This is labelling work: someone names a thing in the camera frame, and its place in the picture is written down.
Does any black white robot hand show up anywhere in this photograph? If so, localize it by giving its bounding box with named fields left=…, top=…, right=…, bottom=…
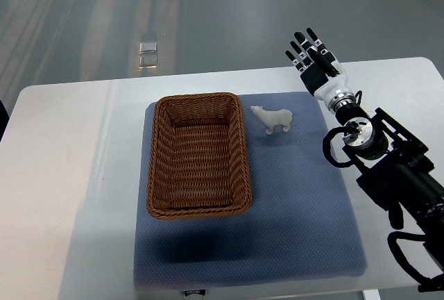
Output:
left=285, top=28, right=356, bottom=113

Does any white bear figurine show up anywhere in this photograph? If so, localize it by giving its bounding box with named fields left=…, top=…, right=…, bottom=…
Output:
left=250, top=106, right=293, bottom=135

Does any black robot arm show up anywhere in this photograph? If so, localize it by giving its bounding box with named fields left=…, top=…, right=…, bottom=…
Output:
left=323, top=91, right=443, bottom=292

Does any brown wicker basket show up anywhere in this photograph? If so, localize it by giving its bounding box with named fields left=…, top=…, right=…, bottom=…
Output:
left=146, top=92, right=253, bottom=220

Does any blue foam mat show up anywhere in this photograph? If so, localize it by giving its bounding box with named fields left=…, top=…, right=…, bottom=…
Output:
left=133, top=92, right=367, bottom=291

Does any metal floor socket plate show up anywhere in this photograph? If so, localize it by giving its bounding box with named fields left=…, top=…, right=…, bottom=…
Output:
left=139, top=40, right=157, bottom=69

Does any black object at table edge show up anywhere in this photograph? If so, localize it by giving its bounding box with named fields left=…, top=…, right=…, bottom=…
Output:
left=0, top=101, right=10, bottom=140

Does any black cable loop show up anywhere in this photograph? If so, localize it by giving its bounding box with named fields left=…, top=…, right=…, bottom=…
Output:
left=386, top=231, right=444, bottom=293

